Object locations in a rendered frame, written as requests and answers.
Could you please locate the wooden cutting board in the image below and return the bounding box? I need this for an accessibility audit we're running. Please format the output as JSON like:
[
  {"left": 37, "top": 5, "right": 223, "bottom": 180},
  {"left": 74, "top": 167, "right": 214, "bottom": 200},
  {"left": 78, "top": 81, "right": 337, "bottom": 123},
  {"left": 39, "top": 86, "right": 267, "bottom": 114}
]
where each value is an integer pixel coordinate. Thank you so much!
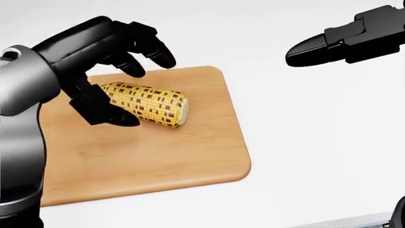
[{"left": 39, "top": 65, "right": 252, "bottom": 207}]

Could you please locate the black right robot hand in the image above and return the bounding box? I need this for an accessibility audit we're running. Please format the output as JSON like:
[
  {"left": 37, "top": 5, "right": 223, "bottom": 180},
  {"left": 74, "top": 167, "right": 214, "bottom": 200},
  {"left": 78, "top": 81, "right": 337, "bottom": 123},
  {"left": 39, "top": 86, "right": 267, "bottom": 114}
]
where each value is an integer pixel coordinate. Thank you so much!
[{"left": 285, "top": 4, "right": 405, "bottom": 68}]

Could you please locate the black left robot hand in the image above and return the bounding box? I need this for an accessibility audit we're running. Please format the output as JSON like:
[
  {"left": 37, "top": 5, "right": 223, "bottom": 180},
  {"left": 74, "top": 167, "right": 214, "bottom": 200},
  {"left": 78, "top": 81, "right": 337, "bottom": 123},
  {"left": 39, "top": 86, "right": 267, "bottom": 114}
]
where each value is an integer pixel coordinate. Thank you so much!
[{"left": 30, "top": 15, "right": 177, "bottom": 127}]

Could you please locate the yellow corn cob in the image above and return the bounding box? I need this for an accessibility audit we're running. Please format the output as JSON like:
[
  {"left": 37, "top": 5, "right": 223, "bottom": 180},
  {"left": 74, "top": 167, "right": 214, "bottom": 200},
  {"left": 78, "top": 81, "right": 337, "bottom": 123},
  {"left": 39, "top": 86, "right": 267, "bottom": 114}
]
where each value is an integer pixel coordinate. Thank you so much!
[{"left": 99, "top": 82, "right": 190, "bottom": 129}]

